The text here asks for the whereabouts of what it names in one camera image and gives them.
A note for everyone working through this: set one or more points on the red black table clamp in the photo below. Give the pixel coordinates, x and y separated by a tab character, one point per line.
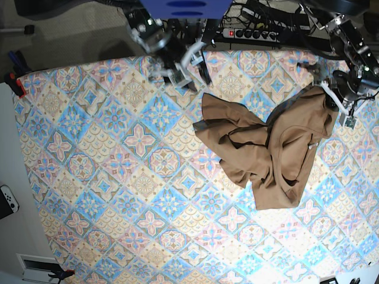
15	84

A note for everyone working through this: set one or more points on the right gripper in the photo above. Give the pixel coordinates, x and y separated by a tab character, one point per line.
172	59

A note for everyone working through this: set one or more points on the white wall vent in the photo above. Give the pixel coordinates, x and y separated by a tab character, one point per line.
36	269

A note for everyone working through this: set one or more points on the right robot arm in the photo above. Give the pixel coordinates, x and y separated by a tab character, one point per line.
174	44

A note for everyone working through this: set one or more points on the brown t-shirt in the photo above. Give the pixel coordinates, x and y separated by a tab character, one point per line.
276	158

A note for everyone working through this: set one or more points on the patterned tile tablecloth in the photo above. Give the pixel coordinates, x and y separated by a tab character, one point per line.
126	192

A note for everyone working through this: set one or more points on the orange black bottom clamp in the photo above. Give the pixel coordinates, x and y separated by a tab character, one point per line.
61	274

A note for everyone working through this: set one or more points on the blue handled clamp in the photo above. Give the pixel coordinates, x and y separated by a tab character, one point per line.
21	67

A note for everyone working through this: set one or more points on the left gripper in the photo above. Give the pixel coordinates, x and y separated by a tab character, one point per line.
342	93

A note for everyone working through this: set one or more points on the white game controller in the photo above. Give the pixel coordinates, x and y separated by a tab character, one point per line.
9	198

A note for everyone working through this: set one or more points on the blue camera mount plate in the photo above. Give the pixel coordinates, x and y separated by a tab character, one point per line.
204	9

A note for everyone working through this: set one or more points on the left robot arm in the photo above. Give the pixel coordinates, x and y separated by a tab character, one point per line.
346	43

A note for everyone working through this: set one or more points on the white power strip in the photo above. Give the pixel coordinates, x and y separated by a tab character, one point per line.
249	34

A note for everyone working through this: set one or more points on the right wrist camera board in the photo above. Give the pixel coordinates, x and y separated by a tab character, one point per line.
179	79

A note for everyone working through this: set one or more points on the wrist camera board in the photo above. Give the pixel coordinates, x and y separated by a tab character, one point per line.
179	79
348	122

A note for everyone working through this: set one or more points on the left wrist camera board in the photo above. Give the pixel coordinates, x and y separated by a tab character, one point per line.
348	122

